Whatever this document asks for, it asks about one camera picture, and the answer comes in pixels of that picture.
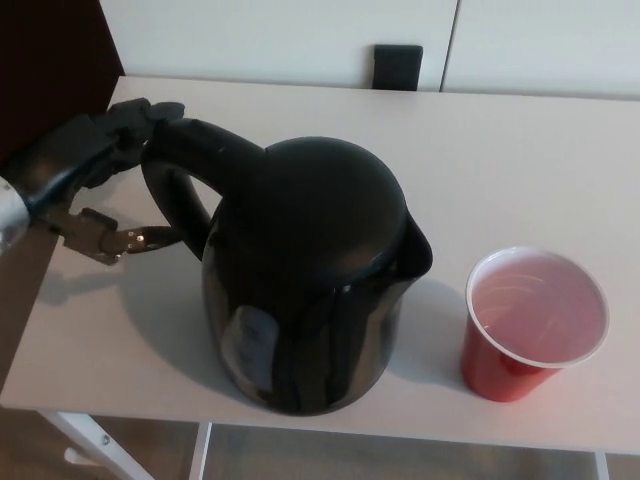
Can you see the red plastic cup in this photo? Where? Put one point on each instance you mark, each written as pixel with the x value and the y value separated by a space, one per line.
pixel 492 372

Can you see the white cabinet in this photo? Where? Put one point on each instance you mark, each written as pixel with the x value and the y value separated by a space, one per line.
pixel 275 35

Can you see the black rectangular wall plate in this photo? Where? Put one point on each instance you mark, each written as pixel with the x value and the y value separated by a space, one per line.
pixel 398 67

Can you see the dark brown wooden panel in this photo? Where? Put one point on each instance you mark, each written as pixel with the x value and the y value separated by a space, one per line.
pixel 50 65

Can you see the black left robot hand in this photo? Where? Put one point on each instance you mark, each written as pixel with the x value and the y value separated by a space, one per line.
pixel 65 150

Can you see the black electric kettle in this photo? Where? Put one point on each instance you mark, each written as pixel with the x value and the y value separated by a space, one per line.
pixel 310 225

